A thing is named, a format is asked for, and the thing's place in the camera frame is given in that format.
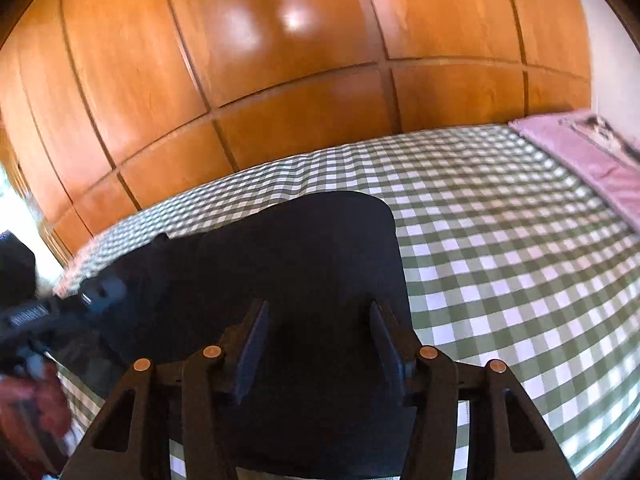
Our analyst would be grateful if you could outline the black pants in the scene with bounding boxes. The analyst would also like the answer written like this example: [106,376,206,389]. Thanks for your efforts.
[65,191,419,480]

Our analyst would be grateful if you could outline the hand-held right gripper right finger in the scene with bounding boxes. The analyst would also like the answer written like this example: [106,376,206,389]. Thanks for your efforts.
[369,300,576,480]

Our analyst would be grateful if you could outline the green checked bed cover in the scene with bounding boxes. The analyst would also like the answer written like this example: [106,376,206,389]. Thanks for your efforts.
[52,124,640,480]

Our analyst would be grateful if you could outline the pink cat print pillow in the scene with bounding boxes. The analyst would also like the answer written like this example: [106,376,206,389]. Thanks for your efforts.
[507,111,640,234]

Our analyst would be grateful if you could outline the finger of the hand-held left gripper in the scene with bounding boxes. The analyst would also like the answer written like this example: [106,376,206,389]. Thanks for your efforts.
[79,276,129,319]

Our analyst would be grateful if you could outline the person's left hand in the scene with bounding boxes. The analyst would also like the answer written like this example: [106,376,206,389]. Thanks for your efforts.
[0,359,72,462]

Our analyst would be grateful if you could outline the wooden wardrobe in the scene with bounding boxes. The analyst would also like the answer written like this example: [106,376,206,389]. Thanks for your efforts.
[0,0,594,267]

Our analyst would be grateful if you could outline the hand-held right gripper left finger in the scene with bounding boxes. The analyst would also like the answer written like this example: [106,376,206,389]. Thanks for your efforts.
[60,299,271,480]

